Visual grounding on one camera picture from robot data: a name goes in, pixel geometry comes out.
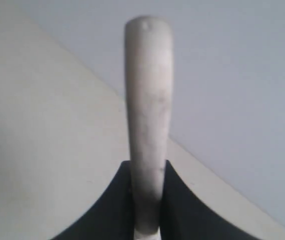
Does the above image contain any wooden paint brush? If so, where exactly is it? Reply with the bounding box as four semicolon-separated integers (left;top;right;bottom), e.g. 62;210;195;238
124;15;174;240

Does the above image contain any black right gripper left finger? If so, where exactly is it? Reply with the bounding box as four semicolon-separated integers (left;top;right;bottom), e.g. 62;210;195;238
53;161;135;240

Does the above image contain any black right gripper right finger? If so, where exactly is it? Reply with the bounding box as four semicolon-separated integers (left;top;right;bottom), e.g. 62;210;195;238
160;160;253;240

